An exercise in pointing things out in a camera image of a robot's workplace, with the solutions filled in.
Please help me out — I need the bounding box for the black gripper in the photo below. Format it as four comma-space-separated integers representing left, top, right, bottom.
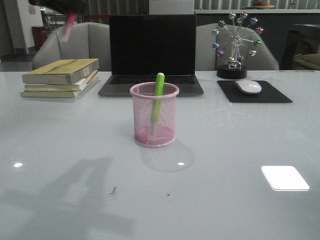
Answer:
28, 0, 86, 15

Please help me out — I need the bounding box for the pink highlighter pen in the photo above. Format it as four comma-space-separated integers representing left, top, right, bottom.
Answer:
60, 9, 77, 42

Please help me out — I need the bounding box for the green highlighter pen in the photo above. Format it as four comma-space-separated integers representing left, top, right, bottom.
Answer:
150, 72, 165, 137

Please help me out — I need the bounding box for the pink mesh pen holder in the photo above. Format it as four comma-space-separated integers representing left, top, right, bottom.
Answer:
129, 82, 180, 147

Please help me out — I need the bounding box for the red bin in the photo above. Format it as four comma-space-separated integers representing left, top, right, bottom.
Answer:
31, 26, 48, 51

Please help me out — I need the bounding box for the left grey chair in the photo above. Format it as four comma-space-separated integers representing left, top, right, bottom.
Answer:
32, 22, 112, 72

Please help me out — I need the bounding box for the grey chair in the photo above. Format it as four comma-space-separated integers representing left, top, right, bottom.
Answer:
32, 22, 112, 72
195, 23, 279, 71

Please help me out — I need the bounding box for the top yellow book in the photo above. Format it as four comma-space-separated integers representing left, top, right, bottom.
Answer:
22, 58, 99, 85

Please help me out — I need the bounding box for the yellow book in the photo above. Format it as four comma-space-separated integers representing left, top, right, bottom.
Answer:
20, 77, 96, 98
22, 58, 99, 85

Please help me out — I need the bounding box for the middle white book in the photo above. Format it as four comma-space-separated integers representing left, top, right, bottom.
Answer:
24, 70, 98, 92

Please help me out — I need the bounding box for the grey laptop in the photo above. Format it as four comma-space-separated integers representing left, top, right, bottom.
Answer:
98, 14, 204, 98

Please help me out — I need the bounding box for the bottom yellow book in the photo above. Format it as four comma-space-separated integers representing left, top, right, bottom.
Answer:
20, 77, 96, 98

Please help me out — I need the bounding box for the right grey chair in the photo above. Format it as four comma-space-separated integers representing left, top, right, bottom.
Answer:
195, 23, 279, 71

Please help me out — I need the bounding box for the ferris wheel desk toy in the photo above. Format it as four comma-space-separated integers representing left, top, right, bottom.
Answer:
212, 11, 262, 80

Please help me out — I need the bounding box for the fruit plate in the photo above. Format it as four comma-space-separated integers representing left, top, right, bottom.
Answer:
252, 0, 275, 10

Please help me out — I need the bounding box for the white computer mouse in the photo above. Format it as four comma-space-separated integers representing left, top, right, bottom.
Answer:
234, 79, 262, 94

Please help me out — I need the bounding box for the black mouse pad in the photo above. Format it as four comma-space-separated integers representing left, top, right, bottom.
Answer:
217, 79, 293, 103

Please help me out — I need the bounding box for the olive cushion seat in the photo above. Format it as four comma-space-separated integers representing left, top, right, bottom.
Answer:
293, 53, 320, 71

